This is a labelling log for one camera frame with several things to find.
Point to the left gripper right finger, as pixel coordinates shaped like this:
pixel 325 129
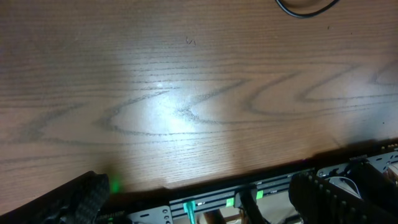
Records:
pixel 318 201

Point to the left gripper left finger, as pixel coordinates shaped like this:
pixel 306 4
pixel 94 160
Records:
pixel 77 201

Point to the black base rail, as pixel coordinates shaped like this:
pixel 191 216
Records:
pixel 360 169

